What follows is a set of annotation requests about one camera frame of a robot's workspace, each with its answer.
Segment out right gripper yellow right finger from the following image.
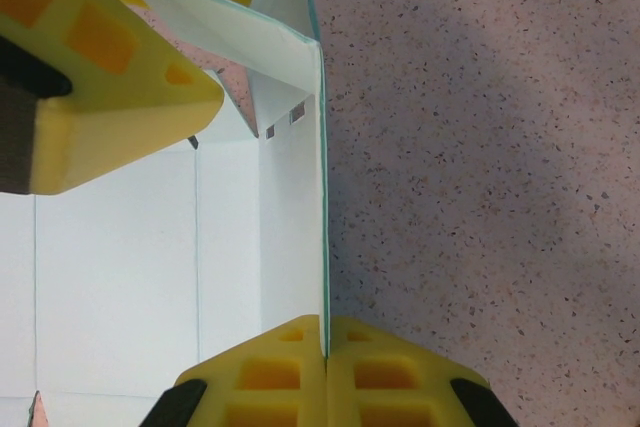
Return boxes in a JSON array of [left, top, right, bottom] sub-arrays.
[[325, 315, 521, 427]]

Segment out light blue paper box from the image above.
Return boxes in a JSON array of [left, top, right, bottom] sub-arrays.
[[0, 0, 334, 427]]

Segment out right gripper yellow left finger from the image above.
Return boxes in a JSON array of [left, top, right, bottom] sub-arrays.
[[144, 314, 327, 427]]

